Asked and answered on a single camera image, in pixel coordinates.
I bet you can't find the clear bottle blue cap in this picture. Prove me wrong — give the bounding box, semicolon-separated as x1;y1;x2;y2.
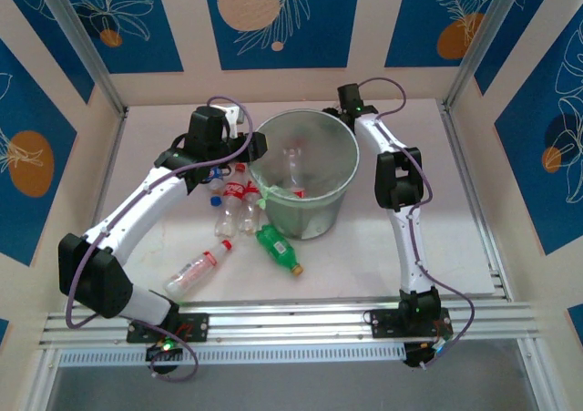
202;165;233;208

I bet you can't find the clear cola bottle red label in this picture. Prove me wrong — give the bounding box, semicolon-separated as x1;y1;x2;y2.
236;179;264;238
213;162;250;239

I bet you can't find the translucent green waste bin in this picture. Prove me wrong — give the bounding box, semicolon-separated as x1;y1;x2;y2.
248;108;361;241

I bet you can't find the green bottle orange cap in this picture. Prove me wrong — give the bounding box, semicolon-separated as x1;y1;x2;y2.
253;222;305;279

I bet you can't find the clear bottle white label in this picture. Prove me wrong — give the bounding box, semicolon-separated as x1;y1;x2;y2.
162;239;234;297

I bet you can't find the green plastic bin liner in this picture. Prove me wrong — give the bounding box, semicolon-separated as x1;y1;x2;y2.
249;110;359;239

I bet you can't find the left black electronics module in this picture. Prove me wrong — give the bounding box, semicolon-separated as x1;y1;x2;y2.
145;337;183;375

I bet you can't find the black electronics module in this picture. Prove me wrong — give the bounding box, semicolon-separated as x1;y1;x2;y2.
145;337;183;375
403;337;450;369

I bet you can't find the right black electronics module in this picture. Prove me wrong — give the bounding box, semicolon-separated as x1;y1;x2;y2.
403;337;450;369

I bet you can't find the aluminium table side rail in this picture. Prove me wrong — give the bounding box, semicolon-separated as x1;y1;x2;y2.
67;109;131;312
439;99;515;301

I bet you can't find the aluminium frame post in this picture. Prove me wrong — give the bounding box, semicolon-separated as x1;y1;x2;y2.
34;0;129;117
442;0;534;111

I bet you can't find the aluminium mounting rail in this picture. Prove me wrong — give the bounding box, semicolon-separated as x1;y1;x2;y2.
38;299;538;348

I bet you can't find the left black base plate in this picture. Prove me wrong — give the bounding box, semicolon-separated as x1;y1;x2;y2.
126;313;210;344

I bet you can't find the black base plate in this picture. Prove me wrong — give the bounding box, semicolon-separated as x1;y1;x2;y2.
126;313;210;344
367;308;452;339

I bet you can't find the white slotted cable duct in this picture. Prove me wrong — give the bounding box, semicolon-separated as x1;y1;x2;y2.
57;343;406;369

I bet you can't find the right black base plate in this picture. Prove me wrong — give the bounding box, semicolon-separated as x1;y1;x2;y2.
367;308;452;339

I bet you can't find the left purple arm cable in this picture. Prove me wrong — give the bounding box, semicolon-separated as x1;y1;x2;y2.
66;95;254;383

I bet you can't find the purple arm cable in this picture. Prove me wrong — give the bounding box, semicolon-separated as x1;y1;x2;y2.
359;77;477;369
66;95;254;383

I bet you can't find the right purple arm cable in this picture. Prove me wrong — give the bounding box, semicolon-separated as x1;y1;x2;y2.
359;77;477;369

